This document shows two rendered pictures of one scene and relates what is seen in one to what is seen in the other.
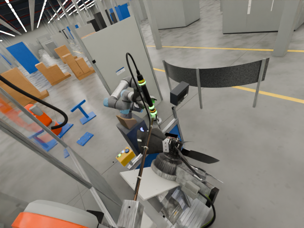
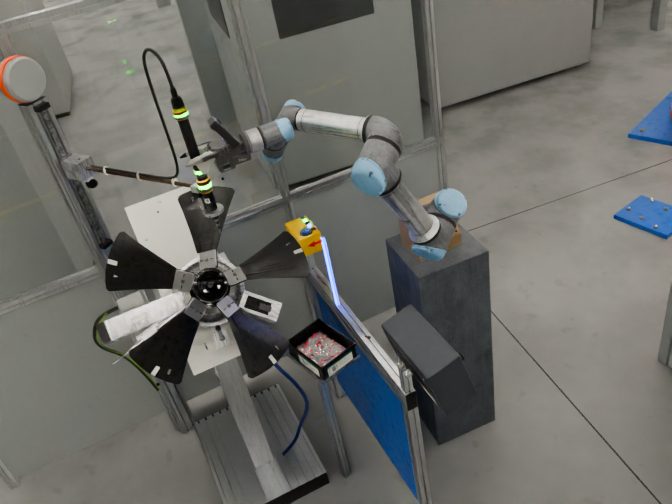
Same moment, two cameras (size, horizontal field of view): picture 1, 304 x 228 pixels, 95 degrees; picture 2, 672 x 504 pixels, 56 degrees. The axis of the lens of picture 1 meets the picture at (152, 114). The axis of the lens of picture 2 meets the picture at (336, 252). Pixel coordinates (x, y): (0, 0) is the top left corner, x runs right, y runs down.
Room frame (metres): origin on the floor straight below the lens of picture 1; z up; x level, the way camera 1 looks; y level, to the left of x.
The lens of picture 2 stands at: (1.57, -1.73, 2.50)
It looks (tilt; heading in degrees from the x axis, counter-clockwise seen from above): 35 degrees down; 103
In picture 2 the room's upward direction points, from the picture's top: 12 degrees counter-clockwise
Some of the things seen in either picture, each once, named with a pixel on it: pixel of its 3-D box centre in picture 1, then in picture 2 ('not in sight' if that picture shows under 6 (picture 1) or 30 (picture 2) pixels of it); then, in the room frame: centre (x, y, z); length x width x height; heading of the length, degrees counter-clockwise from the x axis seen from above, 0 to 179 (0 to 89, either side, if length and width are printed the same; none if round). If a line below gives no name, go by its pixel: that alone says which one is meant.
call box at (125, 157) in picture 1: (125, 156); (304, 237); (0.95, 0.42, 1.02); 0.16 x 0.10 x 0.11; 121
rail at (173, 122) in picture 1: (155, 141); (352, 325); (1.15, 0.09, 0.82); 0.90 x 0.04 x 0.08; 121
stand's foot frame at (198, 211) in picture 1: (184, 211); (258, 451); (0.57, 0.09, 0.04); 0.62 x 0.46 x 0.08; 121
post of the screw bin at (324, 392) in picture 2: not in sight; (330, 417); (1.00, -0.02, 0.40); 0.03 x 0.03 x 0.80; 46
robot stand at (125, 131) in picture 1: (141, 144); (444, 336); (1.49, 0.33, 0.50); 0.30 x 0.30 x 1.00; 27
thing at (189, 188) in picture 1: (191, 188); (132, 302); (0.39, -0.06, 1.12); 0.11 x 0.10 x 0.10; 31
